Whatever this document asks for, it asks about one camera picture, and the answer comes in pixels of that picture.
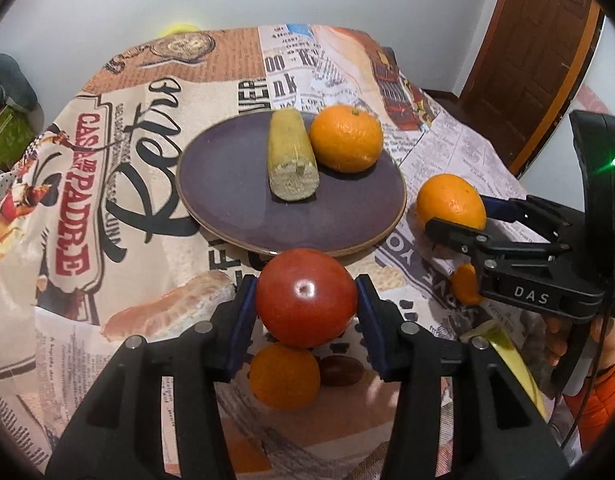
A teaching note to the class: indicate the person's right hand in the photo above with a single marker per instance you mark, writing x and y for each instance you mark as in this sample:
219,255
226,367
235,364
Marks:
555,340

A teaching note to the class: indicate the printed newspaper-pattern tablecloth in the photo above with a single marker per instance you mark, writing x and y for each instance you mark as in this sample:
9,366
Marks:
87,210

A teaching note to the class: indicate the yellow banana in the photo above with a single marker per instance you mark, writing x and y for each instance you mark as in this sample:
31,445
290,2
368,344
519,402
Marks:
512,365

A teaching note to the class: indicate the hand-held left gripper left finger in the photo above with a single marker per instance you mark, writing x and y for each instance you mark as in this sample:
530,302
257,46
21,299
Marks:
244,320

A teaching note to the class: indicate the small orange fruit piece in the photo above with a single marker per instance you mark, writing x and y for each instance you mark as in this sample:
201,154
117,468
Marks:
465,285

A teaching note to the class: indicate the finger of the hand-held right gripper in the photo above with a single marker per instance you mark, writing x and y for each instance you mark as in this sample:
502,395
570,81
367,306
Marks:
457,235
500,209

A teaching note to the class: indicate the brown wooden door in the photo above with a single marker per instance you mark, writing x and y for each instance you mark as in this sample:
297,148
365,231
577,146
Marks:
532,45

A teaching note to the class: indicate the red tomato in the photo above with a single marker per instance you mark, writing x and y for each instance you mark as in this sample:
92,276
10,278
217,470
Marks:
306,297

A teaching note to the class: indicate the dark brown chestnut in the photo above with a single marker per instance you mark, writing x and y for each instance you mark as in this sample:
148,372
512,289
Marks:
342,371

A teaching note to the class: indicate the yellow corn cob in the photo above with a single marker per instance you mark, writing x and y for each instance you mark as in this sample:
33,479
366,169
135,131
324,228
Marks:
290,155

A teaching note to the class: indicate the smooth round orange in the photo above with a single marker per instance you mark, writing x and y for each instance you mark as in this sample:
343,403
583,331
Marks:
450,200

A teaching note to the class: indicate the person's right forearm orange sleeve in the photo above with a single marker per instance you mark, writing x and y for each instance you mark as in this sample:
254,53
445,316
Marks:
607,405

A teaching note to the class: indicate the green box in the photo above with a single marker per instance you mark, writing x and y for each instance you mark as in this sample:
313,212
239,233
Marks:
7,135

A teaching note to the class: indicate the small mandarin orange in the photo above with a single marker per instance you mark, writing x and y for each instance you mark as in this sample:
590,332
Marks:
283,377

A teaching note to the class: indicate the grey plush toy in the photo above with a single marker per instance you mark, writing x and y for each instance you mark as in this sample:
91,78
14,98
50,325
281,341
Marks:
10,80

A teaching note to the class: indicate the purple ceramic plate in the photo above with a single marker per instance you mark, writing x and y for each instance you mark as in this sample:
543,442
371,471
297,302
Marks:
227,185

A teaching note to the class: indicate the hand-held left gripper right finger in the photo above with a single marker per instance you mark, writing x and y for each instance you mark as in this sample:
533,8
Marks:
370,327

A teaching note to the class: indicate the yellow round object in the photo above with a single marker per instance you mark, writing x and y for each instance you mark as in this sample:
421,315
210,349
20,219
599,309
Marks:
180,28

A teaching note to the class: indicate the large orange with stem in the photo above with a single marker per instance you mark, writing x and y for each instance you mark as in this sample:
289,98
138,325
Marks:
345,135

